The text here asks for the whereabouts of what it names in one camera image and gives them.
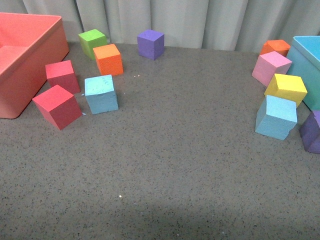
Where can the pink foam block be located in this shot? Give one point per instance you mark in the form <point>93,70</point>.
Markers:
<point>269,64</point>

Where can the red foam block front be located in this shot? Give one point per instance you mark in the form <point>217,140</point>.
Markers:
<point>58,106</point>

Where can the light blue plastic bin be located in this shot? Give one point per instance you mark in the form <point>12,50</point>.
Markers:
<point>305,56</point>

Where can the light blue block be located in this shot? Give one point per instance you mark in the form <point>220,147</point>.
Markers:
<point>276,117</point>
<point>100,94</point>

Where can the orange foam block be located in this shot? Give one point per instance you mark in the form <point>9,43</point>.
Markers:
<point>109,60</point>
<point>279,45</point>

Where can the red foam block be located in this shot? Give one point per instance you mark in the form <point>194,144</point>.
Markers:
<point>62,74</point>
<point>58,106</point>

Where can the purple foam block right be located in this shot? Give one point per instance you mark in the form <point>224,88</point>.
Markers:
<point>310,132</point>

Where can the grey curtain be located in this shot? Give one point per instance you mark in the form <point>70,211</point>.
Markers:
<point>232,25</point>

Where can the purple foam block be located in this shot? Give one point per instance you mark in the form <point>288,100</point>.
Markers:
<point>151,44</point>
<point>310,132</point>

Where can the green foam block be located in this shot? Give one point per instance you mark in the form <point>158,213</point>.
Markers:
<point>91,39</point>

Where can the purple foam block back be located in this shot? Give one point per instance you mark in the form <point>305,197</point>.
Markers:
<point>151,44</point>

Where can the orange foam block left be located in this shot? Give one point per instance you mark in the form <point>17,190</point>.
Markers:
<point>109,60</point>

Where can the yellow foam block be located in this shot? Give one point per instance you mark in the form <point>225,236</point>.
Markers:
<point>289,87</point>

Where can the red foam block rear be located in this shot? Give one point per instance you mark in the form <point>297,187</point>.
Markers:
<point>62,74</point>

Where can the orange foam block right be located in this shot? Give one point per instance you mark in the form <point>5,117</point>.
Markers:
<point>279,45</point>

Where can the red plastic bin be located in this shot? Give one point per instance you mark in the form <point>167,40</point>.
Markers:
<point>28,42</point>

